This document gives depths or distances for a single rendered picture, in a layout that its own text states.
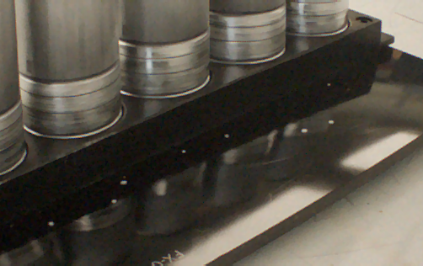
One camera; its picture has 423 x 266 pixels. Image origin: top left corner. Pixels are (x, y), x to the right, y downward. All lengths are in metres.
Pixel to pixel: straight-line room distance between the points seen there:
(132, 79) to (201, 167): 0.03
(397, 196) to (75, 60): 0.08
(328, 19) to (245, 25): 0.03
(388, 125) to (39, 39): 0.09
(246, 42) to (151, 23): 0.03
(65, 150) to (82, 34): 0.03
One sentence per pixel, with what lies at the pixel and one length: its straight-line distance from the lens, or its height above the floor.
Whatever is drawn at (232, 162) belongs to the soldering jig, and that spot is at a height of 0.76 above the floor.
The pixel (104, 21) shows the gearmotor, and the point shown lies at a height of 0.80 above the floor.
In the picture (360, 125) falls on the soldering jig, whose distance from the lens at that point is 0.24.
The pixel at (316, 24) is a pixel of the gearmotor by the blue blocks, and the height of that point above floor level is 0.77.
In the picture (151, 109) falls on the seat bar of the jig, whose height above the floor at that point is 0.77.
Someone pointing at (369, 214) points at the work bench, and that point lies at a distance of 0.23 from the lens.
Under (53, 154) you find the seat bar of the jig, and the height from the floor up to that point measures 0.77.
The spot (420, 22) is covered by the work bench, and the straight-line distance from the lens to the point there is 0.35.
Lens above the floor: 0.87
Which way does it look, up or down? 27 degrees down
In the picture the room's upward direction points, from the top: straight up
